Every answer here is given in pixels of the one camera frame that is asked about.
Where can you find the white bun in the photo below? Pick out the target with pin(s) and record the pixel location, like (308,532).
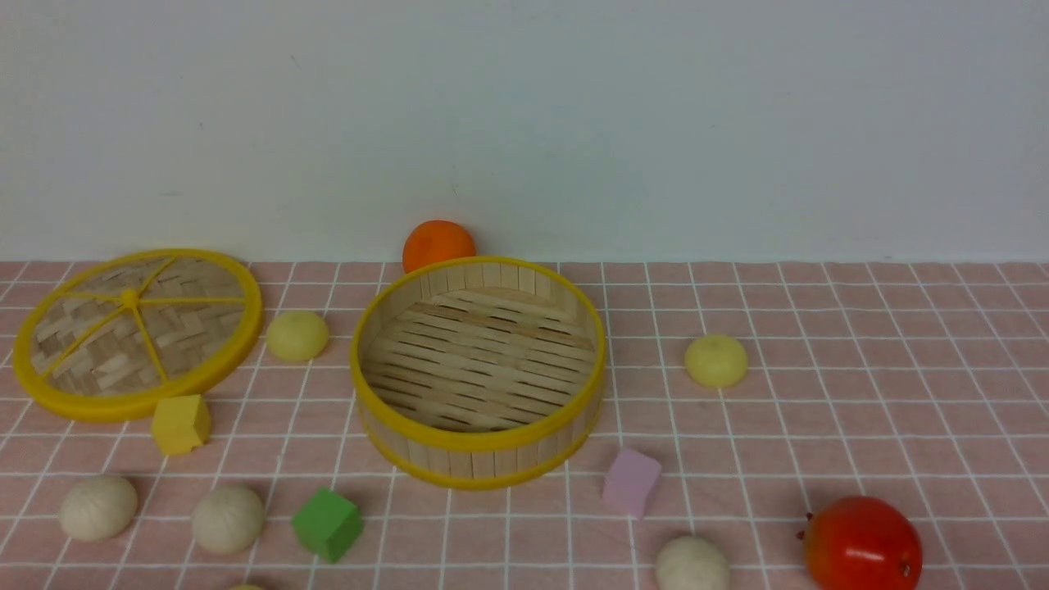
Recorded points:
(98,508)
(691,562)
(228,520)

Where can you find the bamboo steamer tray yellow rim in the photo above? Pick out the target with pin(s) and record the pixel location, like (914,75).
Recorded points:
(480,372)

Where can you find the bamboo steamer lid yellow rim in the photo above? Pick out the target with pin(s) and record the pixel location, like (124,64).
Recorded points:
(113,341)

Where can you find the orange fruit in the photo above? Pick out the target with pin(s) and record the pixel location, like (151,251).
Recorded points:
(436,241)

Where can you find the pink foam block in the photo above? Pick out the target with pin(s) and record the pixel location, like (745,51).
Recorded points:
(630,481)

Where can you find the pink checkered tablecloth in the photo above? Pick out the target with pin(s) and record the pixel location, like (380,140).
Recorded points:
(925,385)

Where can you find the green foam cube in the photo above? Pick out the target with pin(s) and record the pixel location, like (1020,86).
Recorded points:
(328,525)

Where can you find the yellow foam block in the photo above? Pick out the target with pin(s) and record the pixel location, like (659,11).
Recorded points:
(181,424)

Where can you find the red tomato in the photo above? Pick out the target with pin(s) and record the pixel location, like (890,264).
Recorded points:
(861,542)

